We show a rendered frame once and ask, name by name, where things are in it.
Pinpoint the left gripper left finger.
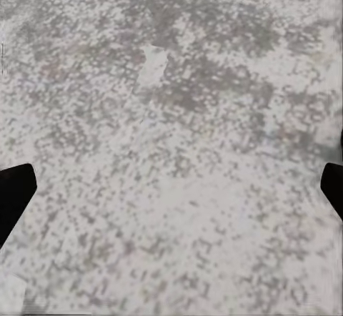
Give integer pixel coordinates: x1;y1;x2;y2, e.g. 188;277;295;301
0;163;37;249

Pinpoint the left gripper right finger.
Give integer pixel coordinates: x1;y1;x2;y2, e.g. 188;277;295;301
320;163;343;221

